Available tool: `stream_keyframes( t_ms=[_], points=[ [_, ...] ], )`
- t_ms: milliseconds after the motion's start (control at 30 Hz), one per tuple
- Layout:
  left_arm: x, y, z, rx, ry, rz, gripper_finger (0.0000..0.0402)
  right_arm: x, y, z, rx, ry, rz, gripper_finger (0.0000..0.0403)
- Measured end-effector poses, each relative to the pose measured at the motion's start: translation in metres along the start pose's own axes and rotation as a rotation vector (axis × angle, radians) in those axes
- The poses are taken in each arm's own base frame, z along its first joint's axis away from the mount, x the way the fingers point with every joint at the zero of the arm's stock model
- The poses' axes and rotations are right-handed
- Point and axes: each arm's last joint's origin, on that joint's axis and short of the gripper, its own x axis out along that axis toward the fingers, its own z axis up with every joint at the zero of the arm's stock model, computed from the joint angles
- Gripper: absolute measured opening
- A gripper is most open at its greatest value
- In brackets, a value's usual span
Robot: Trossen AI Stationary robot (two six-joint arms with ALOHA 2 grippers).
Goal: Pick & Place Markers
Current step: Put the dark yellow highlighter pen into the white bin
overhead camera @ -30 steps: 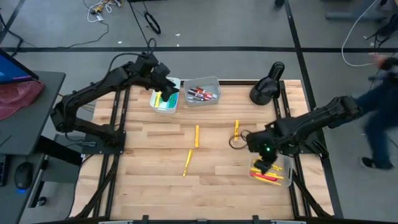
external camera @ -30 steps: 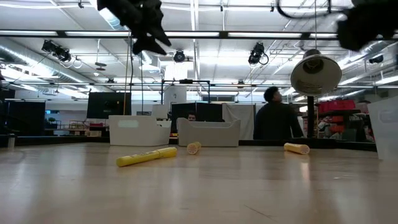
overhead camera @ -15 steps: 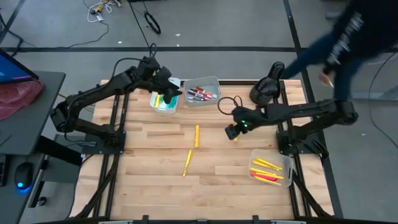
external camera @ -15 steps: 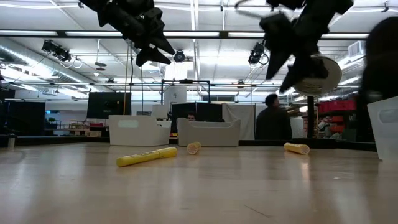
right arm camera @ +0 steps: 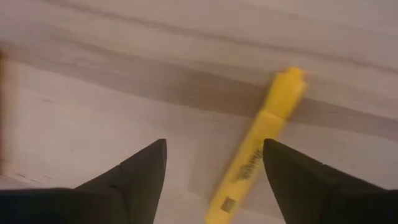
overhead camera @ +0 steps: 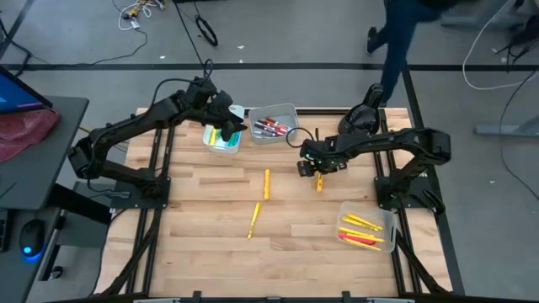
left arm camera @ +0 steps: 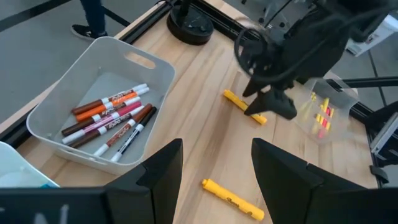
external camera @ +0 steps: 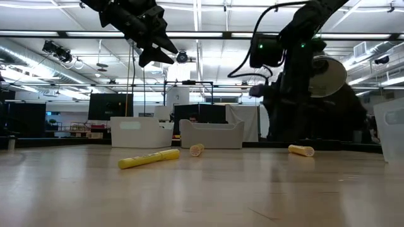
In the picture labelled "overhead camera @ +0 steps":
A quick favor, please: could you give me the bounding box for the grey plastic bin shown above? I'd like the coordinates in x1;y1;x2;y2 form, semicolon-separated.
247;103;301;146

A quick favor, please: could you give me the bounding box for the black desk lamp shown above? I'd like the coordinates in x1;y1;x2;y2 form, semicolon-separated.
337;82;387;138

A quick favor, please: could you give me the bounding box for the black hanging cable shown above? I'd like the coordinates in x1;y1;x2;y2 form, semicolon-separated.
173;0;216;81

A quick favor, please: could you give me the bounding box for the black desk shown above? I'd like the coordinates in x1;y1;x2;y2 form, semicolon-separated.
0;95;90;211

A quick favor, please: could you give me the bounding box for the person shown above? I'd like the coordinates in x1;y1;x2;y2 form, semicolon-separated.
365;0;458;106

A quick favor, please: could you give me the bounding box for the white cable bundle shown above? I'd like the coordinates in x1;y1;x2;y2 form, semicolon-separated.
116;0;166;32

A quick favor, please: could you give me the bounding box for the black cable tangle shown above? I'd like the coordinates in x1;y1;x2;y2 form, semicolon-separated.
492;0;539;64

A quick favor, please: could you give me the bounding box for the thin black floor cable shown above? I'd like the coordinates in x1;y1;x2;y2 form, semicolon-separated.
82;28;148;67
499;71;539;203

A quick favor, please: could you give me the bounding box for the red cloth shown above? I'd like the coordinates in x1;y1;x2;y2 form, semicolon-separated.
0;108;61;164

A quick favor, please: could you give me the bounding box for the black computer mouse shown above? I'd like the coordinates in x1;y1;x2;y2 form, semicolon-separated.
19;218;46;260

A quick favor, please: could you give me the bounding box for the black caster wheel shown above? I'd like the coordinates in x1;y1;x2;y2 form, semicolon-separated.
48;263;66;282

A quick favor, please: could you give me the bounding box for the clear plastic bin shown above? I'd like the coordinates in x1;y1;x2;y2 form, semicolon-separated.
335;200;398;254

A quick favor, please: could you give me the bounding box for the red and white marker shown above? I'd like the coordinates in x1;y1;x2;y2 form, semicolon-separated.
265;117;292;131

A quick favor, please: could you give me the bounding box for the black cable coil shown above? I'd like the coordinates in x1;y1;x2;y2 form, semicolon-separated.
194;14;220;48

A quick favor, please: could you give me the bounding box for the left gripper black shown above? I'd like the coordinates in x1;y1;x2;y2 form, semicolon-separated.
205;90;248;142

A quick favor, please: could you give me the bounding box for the slim red marker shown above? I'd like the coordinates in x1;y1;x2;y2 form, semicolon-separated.
337;233;376;247

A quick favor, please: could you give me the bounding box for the grey desk foot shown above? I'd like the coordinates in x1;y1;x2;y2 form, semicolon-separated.
440;0;521;29
474;113;539;138

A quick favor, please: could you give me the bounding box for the laptop with blue screen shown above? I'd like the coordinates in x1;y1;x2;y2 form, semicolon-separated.
0;65;54;114

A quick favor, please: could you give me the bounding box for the white plastic bin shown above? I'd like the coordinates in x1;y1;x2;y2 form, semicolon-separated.
202;104;246;155

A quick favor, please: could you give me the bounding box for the white floor cable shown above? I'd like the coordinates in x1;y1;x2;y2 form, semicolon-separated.
462;0;539;92

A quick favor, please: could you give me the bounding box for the slim yellow marker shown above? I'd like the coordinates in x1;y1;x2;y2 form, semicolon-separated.
247;201;263;240
343;238;382;253
348;213;384;231
347;232;386;244
341;216;372;231
339;227;371;239

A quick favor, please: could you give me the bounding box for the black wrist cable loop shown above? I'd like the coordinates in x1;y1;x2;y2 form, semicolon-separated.
286;127;320;149

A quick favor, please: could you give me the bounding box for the magenta and white marker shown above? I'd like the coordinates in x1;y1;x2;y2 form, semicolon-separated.
254;121;281;137

